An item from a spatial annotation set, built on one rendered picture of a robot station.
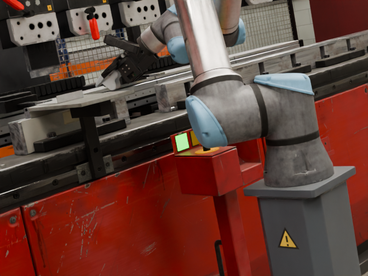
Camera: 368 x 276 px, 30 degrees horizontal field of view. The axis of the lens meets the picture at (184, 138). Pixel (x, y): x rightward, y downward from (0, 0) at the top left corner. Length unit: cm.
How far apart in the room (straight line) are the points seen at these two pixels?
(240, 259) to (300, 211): 69
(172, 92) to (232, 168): 46
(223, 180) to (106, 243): 38
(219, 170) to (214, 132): 54
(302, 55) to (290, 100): 144
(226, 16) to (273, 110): 47
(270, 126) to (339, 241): 29
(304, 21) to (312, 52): 728
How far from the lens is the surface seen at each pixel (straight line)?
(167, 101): 230
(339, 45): 308
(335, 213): 148
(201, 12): 149
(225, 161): 195
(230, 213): 205
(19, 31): 198
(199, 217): 223
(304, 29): 1020
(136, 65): 203
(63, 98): 194
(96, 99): 181
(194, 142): 207
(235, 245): 207
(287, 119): 143
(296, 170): 144
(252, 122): 141
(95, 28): 208
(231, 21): 184
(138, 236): 207
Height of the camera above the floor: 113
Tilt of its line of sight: 9 degrees down
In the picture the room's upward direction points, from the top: 11 degrees counter-clockwise
